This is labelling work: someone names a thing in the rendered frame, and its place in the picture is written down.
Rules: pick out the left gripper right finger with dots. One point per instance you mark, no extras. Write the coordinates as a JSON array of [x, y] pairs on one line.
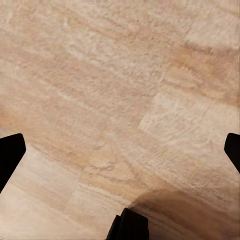
[[232, 149]]

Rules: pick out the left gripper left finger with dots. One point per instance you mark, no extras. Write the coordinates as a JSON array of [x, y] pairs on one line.
[[12, 149]]

